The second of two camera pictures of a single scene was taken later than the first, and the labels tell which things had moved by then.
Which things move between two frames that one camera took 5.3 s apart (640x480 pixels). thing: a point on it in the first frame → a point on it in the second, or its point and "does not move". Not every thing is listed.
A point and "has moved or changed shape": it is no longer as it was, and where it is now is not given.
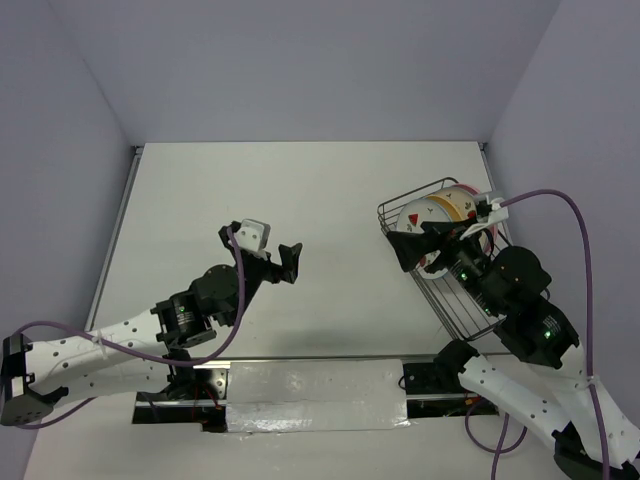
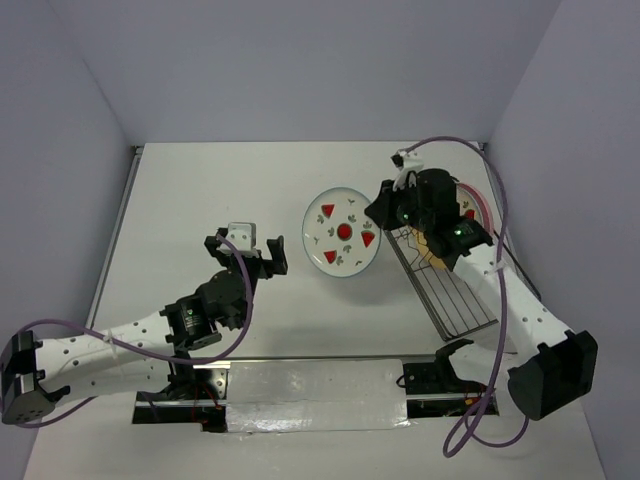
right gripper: x=441 y=235 → x=381 y=209
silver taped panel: x=320 y=395 does not move
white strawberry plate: x=423 y=211 has moved or changed shape
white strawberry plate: x=464 y=201 does not move
